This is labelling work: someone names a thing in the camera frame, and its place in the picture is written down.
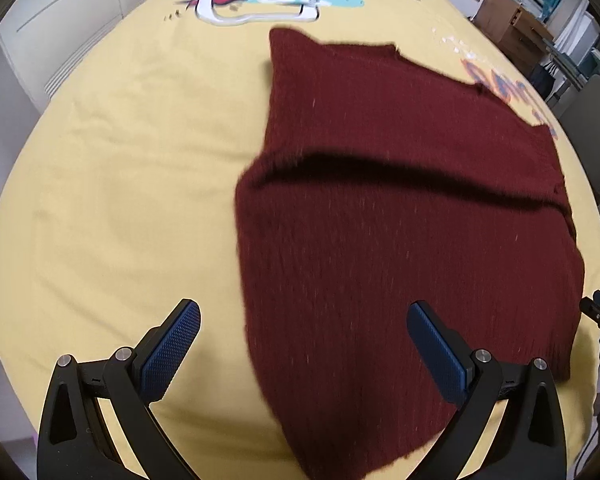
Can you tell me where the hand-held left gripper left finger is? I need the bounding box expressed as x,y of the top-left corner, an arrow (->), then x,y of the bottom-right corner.
36,298 -> 202,480

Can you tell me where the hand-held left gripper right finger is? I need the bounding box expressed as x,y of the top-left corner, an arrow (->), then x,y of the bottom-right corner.
406,301 -> 567,480

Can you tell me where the dark red knit sweater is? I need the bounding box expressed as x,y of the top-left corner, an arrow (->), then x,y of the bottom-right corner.
234,27 -> 586,480

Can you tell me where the yellow dinosaur print bedsheet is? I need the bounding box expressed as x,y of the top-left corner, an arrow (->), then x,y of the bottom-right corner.
0,0 -> 600,480

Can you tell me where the grey-green chair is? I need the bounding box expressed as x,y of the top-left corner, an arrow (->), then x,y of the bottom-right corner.
560,75 -> 600,201

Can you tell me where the dark bag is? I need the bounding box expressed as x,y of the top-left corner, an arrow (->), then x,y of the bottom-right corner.
530,62 -> 562,102

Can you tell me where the wooden cabinet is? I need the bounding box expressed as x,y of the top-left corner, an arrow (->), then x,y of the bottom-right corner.
472,0 -> 556,78

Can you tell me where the white wardrobe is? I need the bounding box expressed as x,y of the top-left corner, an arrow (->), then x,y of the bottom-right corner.
0,0 -> 201,111

